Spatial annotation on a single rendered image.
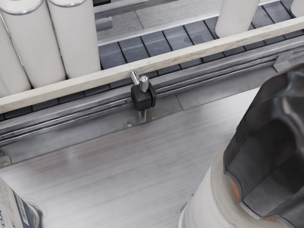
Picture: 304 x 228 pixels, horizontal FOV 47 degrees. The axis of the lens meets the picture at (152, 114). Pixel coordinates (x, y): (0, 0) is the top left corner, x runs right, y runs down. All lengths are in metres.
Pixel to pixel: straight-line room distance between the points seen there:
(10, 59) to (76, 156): 0.15
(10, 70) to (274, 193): 0.36
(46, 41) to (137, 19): 0.27
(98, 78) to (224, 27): 0.22
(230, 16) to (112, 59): 0.19
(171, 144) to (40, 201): 0.18
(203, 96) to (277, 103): 0.41
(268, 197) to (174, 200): 0.26
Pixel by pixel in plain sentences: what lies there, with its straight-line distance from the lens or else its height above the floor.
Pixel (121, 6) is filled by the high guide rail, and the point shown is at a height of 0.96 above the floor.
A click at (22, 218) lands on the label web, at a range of 0.37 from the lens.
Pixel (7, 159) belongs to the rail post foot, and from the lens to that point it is 0.55.
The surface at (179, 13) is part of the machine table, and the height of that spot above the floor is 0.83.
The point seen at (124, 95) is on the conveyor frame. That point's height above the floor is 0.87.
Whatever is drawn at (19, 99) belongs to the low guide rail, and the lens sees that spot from 0.49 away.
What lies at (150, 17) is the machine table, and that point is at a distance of 0.68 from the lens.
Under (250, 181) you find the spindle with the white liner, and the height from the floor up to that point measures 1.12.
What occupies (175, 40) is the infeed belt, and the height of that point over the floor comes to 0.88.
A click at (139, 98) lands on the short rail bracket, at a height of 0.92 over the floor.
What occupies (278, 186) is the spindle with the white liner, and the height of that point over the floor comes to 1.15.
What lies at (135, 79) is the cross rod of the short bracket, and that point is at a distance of 0.49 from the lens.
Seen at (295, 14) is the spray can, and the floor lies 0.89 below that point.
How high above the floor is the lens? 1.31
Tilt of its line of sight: 61 degrees down
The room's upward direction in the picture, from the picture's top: 7 degrees clockwise
